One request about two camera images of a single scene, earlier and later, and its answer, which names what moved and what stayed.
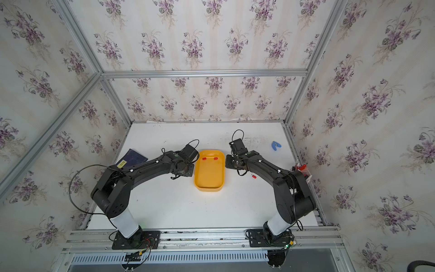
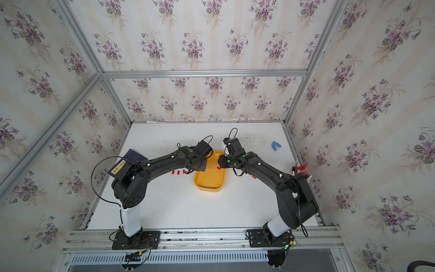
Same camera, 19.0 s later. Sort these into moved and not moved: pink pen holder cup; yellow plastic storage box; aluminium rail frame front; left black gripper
Moved: left black gripper
Not moved: aluminium rail frame front; pink pen holder cup; yellow plastic storage box
